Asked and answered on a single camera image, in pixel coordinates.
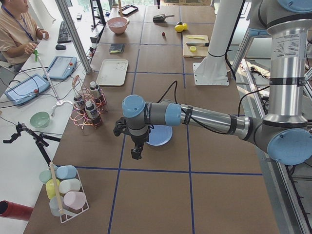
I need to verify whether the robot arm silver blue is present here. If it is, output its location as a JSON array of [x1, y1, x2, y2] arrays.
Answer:
[[114, 0, 312, 165]]

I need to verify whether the light blue lower cup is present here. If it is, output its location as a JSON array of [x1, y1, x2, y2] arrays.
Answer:
[[49, 196, 61, 217]]

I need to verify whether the green bowl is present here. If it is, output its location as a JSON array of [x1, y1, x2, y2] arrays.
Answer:
[[30, 112, 50, 128]]

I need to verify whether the black tripod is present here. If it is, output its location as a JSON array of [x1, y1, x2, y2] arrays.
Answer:
[[2, 122, 61, 167]]

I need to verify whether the pink bowl with ice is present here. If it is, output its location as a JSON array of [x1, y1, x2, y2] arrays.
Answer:
[[107, 17, 130, 34]]

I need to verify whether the red cylinder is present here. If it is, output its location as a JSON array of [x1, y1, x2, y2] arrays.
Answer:
[[0, 200, 33, 221]]

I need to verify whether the cream bear tray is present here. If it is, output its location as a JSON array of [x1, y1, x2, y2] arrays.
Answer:
[[96, 59, 129, 86]]

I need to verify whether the black mouse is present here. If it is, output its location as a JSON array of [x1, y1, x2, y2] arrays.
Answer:
[[55, 44, 67, 51]]

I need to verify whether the tea bottle left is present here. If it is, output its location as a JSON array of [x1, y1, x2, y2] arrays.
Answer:
[[74, 95, 85, 114]]

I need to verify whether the yellow cup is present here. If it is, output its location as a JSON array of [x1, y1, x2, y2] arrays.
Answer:
[[45, 179, 56, 200]]

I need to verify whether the steel scoop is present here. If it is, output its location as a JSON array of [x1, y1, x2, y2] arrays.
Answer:
[[153, 14, 174, 22]]

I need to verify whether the white reacher stick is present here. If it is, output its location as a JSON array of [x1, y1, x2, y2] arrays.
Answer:
[[33, 49, 74, 117]]

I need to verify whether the blue round plate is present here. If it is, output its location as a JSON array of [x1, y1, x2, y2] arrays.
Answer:
[[147, 125, 173, 146]]

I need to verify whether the yellow lemon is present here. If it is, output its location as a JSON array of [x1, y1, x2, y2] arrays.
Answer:
[[182, 23, 188, 31], [175, 24, 184, 33]]

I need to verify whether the teach pendant near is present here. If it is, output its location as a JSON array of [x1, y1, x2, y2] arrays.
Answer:
[[4, 74, 50, 105]]

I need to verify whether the seated person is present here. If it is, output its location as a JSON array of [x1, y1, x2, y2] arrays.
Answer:
[[0, 0, 49, 65]]

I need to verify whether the aluminium frame post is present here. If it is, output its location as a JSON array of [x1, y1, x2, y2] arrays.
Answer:
[[55, 0, 92, 74]]

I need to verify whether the mint green cup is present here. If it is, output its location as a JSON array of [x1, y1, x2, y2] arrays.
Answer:
[[39, 170, 52, 184]]

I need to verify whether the wooden cutting board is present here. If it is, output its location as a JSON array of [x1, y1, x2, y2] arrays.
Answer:
[[182, 34, 209, 58]]

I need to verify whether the black keyboard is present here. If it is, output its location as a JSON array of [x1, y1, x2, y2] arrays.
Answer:
[[57, 21, 71, 44]]

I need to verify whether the teach pendant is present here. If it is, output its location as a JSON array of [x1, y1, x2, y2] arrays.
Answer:
[[4, 74, 50, 105], [46, 56, 77, 80]]

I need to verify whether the pink cup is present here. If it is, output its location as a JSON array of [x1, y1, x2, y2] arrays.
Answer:
[[63, 191, 86, 210]]

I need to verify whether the yellow plastic knife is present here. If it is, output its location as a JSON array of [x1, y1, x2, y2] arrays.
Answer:
[[186, 36, 205, 40]]

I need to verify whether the teach pendant far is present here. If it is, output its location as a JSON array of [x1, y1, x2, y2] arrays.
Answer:
[[46, 56, 77, 80]]

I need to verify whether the copper wire bottle rack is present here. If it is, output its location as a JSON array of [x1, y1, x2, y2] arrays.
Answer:
[[70, 75, 107, 129]]

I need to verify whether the grey folded cloth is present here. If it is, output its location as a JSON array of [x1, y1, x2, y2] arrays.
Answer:
[[109, 44, 125, 54]]

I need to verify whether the white cup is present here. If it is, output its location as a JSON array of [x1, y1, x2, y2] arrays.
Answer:
[[58, 178, 81, 194]]

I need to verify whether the tea bottle front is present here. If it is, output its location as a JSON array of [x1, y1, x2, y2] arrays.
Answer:
[[85, 101, 103, 126]]

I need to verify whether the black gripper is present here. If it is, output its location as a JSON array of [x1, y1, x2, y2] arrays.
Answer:
[[113, 117, 150, 160]]

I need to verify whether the tea bottle rear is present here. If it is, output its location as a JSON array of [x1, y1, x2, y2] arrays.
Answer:
[[90, 81, 104, 103]]

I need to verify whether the wooden stand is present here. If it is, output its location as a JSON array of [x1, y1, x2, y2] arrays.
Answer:
[[118, 0, 123, 17]]

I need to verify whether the tea bottle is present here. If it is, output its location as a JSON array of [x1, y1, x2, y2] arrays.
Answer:
[[85, 101, 103, 126], [74, 95, 85, 114], [90, 81, 104, 103]]

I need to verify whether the white wire cup basket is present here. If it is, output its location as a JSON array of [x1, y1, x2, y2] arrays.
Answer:
[[49, 162, 89, 223]]

